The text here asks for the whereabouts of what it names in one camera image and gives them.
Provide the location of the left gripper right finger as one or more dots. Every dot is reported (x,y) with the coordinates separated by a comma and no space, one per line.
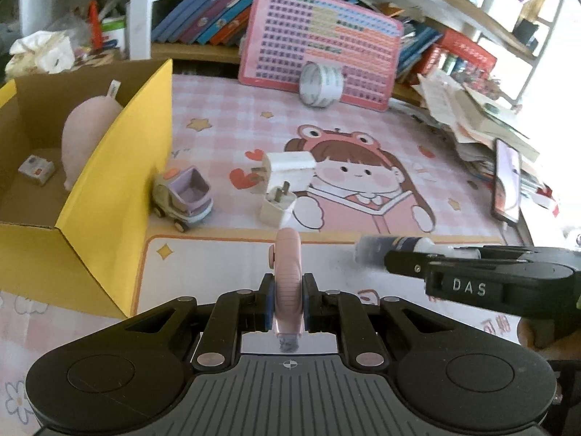
(344,316)

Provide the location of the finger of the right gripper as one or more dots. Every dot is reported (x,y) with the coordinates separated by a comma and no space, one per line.
(490,262)

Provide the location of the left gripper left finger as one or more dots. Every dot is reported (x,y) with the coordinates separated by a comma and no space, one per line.
(223,324)

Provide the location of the black white bottle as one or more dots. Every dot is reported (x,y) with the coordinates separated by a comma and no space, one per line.
(371,250)

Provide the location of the pink handheld fan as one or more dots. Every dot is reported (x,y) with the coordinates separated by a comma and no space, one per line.
(285,261)

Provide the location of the small white plug adapter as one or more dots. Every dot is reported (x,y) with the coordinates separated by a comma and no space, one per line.
(277,206)

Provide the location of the toy dump truck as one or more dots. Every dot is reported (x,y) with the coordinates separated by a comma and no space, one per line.
(183,196)

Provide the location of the large white charger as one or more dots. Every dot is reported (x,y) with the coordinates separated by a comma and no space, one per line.
(296,168)

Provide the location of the clear tape roll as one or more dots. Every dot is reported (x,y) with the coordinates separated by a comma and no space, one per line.
(320,85)

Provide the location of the pink plush pig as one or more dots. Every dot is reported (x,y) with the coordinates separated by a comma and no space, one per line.
(84,128)

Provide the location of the small white red box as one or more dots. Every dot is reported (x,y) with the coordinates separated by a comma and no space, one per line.
(37,169)

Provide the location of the pink checkered tablecloth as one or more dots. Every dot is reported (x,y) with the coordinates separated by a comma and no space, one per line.
(376,173)

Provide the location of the smartphone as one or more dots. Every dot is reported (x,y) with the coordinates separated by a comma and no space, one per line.
(506,189)

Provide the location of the stack of papers and books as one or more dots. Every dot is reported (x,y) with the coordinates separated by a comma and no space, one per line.
(474,123)

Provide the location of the red book box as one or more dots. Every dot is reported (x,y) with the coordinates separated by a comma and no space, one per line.
(462,47)

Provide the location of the yellow cardboard box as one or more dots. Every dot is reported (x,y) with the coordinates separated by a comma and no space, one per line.
(81,250)

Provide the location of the pink keyboard learning board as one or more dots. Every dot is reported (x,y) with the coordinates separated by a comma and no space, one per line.
(283,35)

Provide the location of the row of books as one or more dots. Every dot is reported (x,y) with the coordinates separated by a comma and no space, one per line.
(207,23)

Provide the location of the crumpled white bag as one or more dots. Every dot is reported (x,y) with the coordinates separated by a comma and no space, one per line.
(40,53)

